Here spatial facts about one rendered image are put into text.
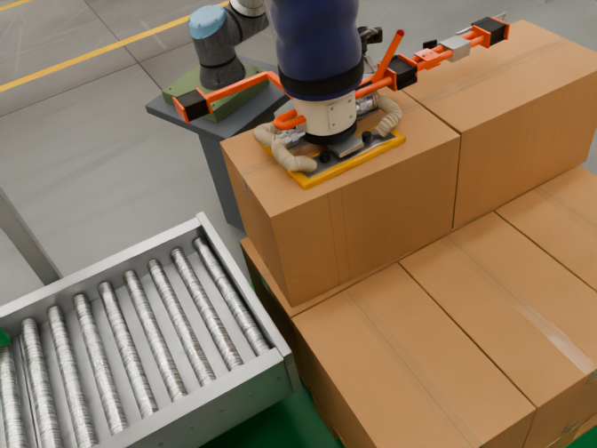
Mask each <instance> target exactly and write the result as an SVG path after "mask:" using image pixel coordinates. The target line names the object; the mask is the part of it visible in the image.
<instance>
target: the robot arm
mask: <svg viewBox="0 0 597 448"><path fill-rule="evenodd" d="M270 6H271V0H229V3H228V4H226V5H225V6H223V7H222V6H220V5H217V4H214V5H213V6H211V5H207V6H204V7H202V8H200V9H198V10H196V12H193V13H192V14H191V16H190V17H189V20H188V26H189V32H190V35H191V37H192V40H193V43H194V46H195V50H196V54H197V57H198V59H199V62H200V75H199V78H200V82H201V85H202V86H203V87H204V88H206V89H208V90H213V91H217V90H219V89H222V88H224V87H227V86H229V85H231V84H235V83H237V82H239V81H242V80H243V79H244V78H245V75H246V72H245V68H244V65H243V64H242V62H241V61H240V60H239V59H238V57H237V56H236V53H235V46H237V45H238V44H240V43H242V42H243V41H245V40H247V39H248V38H250V37H252V36H254V35H256V34H257V33H258V32H260V31H263V30H264V29H266V28H267V27H268V26H270V28H271V31H272V34H273V37H274V40H275V44H276V37H277V34H276V32H275V29H274V26H273V23H272V20H271V16H270ZM357 30H358V32H359V35H360V38H361V43H362V54H363V63H364V72H363V74H369V73H371V74H375V73H376V71H377V67H376V65H375V64H374V63H373V61H372V59H371V57H370V55H366V54H365V53H366V52H367V51H368V49H367V44H377V43H382V42H383V29H382V27H377V28H372V27H370V26H361V27H359V28H358V29H357Z"/></svg>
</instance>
